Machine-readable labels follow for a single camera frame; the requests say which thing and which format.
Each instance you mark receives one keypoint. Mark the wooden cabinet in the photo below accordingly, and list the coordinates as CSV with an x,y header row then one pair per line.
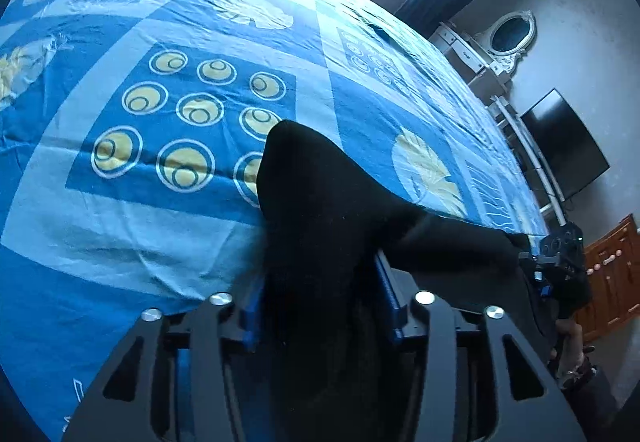
x,y
612,282

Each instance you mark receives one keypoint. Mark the person's right hand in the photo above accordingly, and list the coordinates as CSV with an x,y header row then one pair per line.
x,y
570,347

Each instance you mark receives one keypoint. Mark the black television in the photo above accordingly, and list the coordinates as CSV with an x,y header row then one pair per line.
x,y
565,146

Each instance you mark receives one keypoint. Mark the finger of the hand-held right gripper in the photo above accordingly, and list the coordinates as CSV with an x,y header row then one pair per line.
x,y
532,264

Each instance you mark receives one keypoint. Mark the white dresser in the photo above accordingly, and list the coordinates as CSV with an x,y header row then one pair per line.
x,y
465,56

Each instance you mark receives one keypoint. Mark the black pants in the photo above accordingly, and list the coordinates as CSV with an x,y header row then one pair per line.
x,y
320,222

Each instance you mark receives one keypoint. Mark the oval white framed mirror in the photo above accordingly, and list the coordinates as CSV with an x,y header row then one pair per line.
x,y
511,35

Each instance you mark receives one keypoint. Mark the white bed footboard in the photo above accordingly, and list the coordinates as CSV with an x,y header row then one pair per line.
x,y
530,156

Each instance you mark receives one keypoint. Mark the blue printed bedsheet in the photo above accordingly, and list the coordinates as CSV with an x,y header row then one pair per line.
x,y
150,232

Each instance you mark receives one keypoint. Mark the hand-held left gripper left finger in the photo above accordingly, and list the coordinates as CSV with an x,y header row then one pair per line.
x,y
253,322

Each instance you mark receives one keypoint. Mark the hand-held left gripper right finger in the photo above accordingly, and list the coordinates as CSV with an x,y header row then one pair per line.
x,y
388,287

